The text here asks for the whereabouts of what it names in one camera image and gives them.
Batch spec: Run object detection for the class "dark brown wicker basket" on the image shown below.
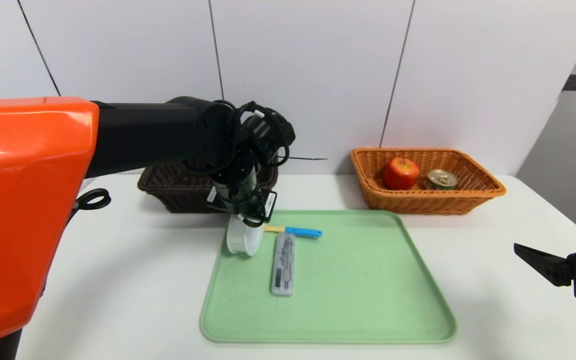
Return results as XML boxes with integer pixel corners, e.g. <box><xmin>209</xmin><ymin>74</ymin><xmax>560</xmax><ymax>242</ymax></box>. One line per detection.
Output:
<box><xmin>137</xmin><ymin>159</ymin><xmax>279</xmax><ymax>214</ymax></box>

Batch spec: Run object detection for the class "tin can with gold lid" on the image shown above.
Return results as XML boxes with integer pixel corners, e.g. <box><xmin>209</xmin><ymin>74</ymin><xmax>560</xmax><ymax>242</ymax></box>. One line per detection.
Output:
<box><xmin>426</xmin><ymin>169</ymin><xmax>459</xmax><ymax>191</ymax></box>

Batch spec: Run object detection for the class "light green plastic tray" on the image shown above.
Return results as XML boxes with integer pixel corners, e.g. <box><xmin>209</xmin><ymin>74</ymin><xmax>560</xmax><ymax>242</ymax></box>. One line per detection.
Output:
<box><xmin>199</xmin><ymin>209</ymin><xmax>457</xmax><ymax>345</ymax></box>

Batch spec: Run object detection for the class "white perforated plastic cup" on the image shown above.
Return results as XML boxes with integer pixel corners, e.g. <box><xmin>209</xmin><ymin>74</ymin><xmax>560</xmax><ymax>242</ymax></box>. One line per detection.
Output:
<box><xmin>226</xmin><ymin>214</ymin><xmax>264</xmax><ymax>257</ymax></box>

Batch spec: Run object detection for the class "red apple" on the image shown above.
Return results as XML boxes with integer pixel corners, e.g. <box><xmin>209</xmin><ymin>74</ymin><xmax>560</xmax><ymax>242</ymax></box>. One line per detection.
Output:
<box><xmin>382</xmin><ymin>157</ymin><xmax>420</xmax><ymax>191</ymax></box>

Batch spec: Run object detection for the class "blue and yellow handled tool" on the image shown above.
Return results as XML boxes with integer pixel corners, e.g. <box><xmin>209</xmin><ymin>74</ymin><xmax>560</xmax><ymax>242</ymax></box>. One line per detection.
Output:
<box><xmin>263</xmin><ymin>225</ymin><xmax>323</xmax><ymax>239</ymax></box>

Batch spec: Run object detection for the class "orange wicker basket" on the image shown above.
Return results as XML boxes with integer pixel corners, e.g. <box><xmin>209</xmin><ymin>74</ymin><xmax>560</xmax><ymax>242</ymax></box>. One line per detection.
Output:
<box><xmin>351</xmin><ymin>148</ymin><xmax>506</xmax><ymax>216</ymax></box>

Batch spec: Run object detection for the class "grey translucent pen case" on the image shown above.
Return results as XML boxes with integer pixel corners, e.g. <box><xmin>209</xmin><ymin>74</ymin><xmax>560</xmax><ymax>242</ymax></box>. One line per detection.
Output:
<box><xmin>271</xmin><ymin>233</ymin><xmax>296</xmax><ymax>297</ymax></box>

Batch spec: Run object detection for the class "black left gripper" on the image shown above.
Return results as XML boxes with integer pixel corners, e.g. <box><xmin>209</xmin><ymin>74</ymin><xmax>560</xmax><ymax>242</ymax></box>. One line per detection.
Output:
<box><xmin>205</xmin><ymin>164</ymin><xmax>278</xmax><ymax>228</ymax></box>

